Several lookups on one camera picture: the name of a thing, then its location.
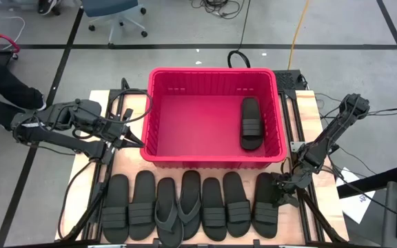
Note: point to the blue office chair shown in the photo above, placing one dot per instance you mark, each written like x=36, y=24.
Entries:
x=110, y=7

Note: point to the black perforated box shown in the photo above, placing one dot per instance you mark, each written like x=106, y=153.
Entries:
x=284, y=81

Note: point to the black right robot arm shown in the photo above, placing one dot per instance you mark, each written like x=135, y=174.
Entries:
x=329, y=137

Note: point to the black banded slide sandal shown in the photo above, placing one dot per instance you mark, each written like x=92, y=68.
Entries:
x=115, y=193
x=264, y=213
x=142, y=189
x=214, y=193
x=234, y=187
x=252, y=113

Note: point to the white paper sheet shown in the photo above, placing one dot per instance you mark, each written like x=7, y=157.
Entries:
x=357, y=206

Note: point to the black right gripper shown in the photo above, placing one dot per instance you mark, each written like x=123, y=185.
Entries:
x=293, y=180

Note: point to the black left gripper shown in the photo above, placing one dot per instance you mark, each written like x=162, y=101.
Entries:
x=112, y=132

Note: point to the person's foot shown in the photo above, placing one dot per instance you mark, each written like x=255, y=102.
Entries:
x=48, y=6

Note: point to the black aluminium rig frame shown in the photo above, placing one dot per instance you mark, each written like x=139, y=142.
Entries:
x=322, y=219

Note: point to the black flip-flop sandal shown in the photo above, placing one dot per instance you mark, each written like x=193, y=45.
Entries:
x=165, y=193
x=190, y=186

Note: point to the red plastic bin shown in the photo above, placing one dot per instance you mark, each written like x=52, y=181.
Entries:
x=198, y=124

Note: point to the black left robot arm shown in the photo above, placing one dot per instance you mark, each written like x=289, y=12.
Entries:
x=60, y=143

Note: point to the grey metal bracket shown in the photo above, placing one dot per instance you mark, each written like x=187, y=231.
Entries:
x=296, y=146

